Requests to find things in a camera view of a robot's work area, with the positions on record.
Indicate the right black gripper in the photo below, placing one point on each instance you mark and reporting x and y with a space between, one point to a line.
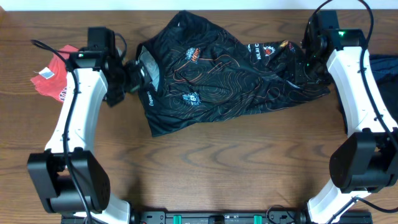
326 80

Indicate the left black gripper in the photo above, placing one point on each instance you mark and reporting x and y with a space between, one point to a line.
137 81

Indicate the black patterned sports jersey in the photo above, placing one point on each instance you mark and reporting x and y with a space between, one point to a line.
200 73

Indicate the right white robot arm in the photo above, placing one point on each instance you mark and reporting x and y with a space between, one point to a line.
367 161

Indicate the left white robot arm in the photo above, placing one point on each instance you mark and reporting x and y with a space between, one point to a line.
67 176

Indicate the dark blue clothes pile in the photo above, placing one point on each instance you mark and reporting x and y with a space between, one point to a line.
381 76

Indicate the red folded t-shirt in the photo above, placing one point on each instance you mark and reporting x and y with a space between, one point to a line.
52 80

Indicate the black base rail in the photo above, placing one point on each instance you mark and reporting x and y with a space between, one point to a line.
276 214

